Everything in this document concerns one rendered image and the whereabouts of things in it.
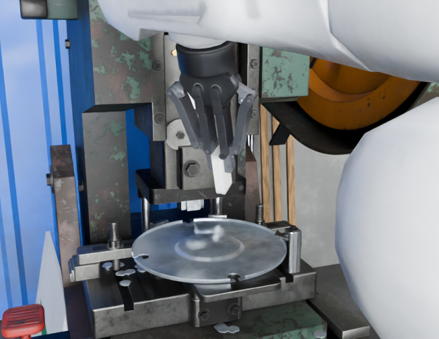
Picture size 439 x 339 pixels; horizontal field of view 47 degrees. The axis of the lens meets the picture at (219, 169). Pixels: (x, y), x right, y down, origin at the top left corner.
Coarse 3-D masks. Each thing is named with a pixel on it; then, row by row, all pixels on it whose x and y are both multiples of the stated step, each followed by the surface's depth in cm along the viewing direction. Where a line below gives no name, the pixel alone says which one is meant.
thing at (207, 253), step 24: (144, 240) 98; (168, 240) 98; (192, 240) 97; (216, 240) 97; (240, 240) 98; (264, 240) 98; (144, 264) 88; (168, 264) 88; (192, 264) 88; (216, 264) 88; (240, 264) 88; (264, 264) 88
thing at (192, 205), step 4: (192, 200) 103; (196, 200) 103; (200, 200) 104; (180, 204) 104; (184, 204) 103; (188, 204) 103; (192, 204) 103; (196, 204) 103; (200, 204) 104; (180, 208) 104; (184, 208) 103; (188, 208) 103; (192, 208) 103; (196, 208) 103
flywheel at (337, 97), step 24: (312, 72) 124; (336, 72) 115; (360, 72) 106; (312, 96) 119; (336, 96) 113; (360, 96) 104; (384, 96) 94; (408, 96) 88; (336, 120) 110; (360, 120) 102; (384, 120) 97
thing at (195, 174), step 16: (176, 64) 89; (176, 80) 90; (176, 112) 91; (176, 128) 91; (160, 144) 93; (176, 144) 91; (160, 160) 94; (176, 160) 93; (192, 160) 91; (160, 176) 96; (176, 176) 94; (192, 176) 92; (208, 176) 93
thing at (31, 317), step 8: (32, 304) 79; (8, 312) 77; (16, 312) 76; (24, 312) 77; (32, 312) 77; (40, 312) 77; (8, 320) 74; (16, 320) 74; (24, 320) 74; (32, 320) 74; (40, 320) 74; (8, 328) 72; (16, 328) 72; (24, 328) 73; (32, 328) 73; (40, 328) 74; (8, 336) 72; (16, 336) 72; (24, 336) 76
